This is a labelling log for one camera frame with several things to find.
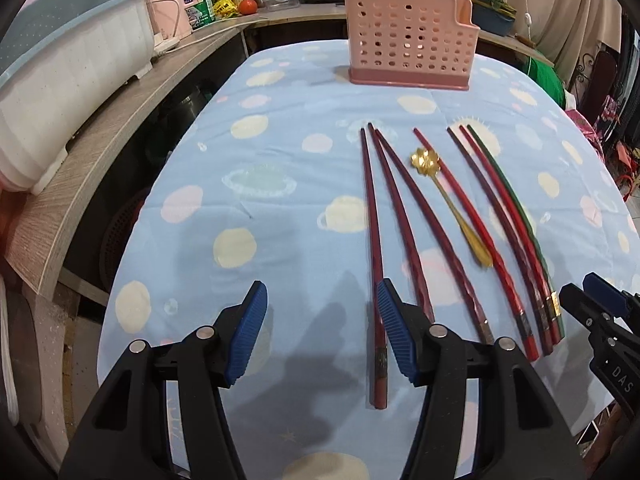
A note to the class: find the glass food container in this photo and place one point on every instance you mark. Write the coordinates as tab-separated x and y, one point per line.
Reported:
281	1

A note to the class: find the beige curtain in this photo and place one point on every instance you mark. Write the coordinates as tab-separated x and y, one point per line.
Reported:
565	5

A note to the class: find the green plastic bag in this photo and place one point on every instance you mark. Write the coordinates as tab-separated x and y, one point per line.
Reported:
547	80

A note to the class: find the white dish tub teal lid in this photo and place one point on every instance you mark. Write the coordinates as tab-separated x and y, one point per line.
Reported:
65	70

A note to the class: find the green chopstick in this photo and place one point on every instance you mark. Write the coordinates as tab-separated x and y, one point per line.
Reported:
500	180

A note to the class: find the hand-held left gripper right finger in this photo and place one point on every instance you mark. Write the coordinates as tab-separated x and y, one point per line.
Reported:
395	332

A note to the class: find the blue dotted tablecloth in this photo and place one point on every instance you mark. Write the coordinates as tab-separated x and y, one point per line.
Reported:
280	185

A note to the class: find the dark metal chair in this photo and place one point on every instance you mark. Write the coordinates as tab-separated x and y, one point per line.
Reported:
607	75

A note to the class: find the gold flower spoon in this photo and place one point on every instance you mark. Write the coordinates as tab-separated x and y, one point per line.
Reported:
425	162

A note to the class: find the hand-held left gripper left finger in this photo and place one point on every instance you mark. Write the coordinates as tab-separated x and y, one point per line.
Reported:
247	332

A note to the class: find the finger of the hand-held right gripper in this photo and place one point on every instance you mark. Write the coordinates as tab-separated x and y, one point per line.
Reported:
605	292
585	307

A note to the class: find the pink perforated utensil basket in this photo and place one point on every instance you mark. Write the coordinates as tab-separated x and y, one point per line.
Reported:
410	35

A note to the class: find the green label bottle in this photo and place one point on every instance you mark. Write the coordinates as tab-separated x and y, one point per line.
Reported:
200	10

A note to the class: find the pink kitchen appliance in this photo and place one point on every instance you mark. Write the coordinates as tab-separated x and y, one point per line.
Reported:
172	0

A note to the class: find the white power strip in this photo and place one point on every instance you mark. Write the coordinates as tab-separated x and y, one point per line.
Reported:
165	44

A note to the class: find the pink flowered garment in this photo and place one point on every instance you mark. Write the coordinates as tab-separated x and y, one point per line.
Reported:
607	120

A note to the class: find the red tomato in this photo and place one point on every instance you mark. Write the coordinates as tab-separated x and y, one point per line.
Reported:
248	7

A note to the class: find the bright red chopstick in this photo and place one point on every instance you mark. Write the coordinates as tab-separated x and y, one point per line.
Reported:
523	240
510	290

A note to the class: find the yellow packet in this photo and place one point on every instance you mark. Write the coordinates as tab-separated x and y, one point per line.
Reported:
226	9

